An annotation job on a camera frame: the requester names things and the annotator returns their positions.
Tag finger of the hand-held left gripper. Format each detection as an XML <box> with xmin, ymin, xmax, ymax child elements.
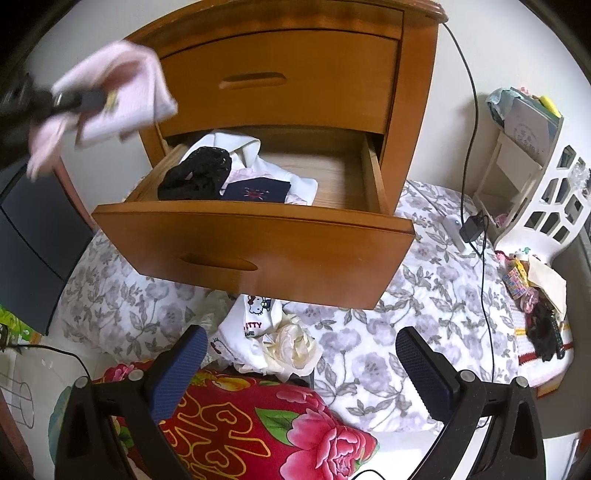
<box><xmin>48</xmin><ymin>90</ymin><xmax>116</xmax><ymax>112</ymax></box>

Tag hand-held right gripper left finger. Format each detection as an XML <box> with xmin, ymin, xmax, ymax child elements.
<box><xmin>54</xmin><ymin>324</ymin><xmax>208</xmax><ymax>480</ymax></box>

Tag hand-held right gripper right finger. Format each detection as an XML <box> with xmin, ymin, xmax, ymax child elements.
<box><xmin>396</xmin><ymin>327</ymin><xmax>548</xmax><ymax>480</ymax></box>

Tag pink garment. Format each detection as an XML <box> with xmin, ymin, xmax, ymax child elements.
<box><xmin>25</xmin><ymin>41</ymin><xmax>178</xmax><ymax>181</ymax></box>

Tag light green cloth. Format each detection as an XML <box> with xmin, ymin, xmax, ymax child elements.
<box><xmin>191</xmin><ymin>291</ymin><xmax>236</xmax><ymax>337</ymax></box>

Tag white cartoon print garment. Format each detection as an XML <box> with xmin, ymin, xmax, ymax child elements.
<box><xmin>212</xmin><ymin>293</ymin><xmax>284</xmax><ymax>370</ymax></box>

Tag white shirt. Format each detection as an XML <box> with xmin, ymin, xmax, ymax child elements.
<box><xmin>185</xmin><ymin>131</ymin><xmax>319</xmax><ymax>206</ymax></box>

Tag grey floral quilt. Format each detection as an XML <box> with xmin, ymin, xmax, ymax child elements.
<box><xmin>55</xmin><ymin>180</ymin><xmax>522</xmax><ymax>435</ymax></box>

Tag red floral blanket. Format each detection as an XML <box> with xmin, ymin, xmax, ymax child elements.
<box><xmin>92</xmin><ymin>362</ymin><xmax>379</xmax><ymax>480</ymax></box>

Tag striped knit mat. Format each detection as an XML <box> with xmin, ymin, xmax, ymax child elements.
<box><xmin>512</xmin><ymin>314</ymin><xmax>578</xmax><ymax>398</ymax></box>

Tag cream ruffled cloth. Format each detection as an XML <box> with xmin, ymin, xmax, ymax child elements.
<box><xmin>263</xmin><ymin>314</ymin><xmax>324</xmax><ymax>381</ymax></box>

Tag black lace cloth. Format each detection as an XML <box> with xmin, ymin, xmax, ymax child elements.
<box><xmin>529</xmin><ymin>305</ymin><xmax>566</xmax><ymax>363</ymax></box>

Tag black lace underwear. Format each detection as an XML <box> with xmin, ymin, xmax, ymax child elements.
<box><xmin>158</xmin><ymin>147</ymin><xmax>234</xmax><ymax>201</ymax></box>

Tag dark wardrobe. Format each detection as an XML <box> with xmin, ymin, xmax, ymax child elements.
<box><xmin>0</xmin><ymin>157</ymin><xmax>95</xmax><ymax>337</ymax></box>

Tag white power strip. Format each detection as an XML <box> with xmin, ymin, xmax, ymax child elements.
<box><xmin>441</xmin><ymin>216</ymin><xmax>466</xmax><ymax>252</ymax></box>

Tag beige cloth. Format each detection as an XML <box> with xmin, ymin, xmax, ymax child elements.
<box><xmin>526</xmin><ymin>256</ymin><xmax>568</xmax><ymax>324</ymax></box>

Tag black charger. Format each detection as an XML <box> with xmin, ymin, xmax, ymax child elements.
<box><xmin>462</xmin><ymin>212</ymin><xmax>490</xmax><ymax>243</ymax></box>

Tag green packets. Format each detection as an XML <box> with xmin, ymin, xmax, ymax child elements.
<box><xmin>0</xmin><ymin>305</ymin><xmax>33</xmax><ymax>342</ymax></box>

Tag navy embroidered cloth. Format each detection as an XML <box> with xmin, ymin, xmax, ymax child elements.
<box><xmin>222</xmin><ymin>178</ymin><xmax>291</xmax><ymax>204</ymax></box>

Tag white lattice rack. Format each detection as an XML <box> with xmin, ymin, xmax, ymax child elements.
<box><xmin>473</xmin><ymin>88</ymin><xmax>591</xmax><ymax>259</ymax></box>

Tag wooden nightstand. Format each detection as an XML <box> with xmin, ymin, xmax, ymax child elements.
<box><xmin>111</xmin><ymin>0</ymin><xmax>450</xmax><ymax>217</ymax></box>

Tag grey printed box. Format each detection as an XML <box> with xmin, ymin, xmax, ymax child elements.
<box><xmin>508</xmin><ymin>99</ymin><xmax>560</xmax><ymax>139</ymax></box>

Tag wire basket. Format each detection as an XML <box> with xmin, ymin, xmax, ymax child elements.
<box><xmin>0</xmin><ymin>369</ymin><xmax>35</xmax><ymax>432</ymax></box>

